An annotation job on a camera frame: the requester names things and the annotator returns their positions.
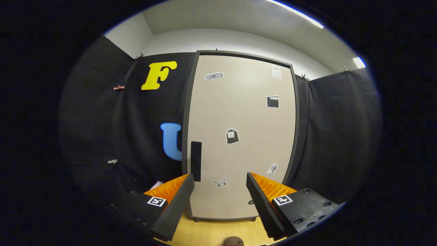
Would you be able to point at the small ceiling light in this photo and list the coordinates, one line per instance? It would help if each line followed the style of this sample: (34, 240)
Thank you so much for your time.
(358, 62)

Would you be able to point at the black backdrop cloth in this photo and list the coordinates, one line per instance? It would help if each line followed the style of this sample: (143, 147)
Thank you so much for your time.
(341, 136)

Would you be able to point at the white book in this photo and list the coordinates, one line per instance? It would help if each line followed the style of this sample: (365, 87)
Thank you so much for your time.
(156, 185)

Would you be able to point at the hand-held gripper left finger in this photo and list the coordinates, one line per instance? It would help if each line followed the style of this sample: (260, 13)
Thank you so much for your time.
(177, 208)

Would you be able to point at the brown woolly shoe with bow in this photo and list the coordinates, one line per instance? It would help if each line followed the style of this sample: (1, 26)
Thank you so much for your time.
(234, 242)

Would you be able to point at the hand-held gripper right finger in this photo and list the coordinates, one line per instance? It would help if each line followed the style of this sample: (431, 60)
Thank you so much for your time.
(264, 208)

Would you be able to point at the grey shoe cabinet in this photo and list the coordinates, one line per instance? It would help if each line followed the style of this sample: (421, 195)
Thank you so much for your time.
(185, 119)

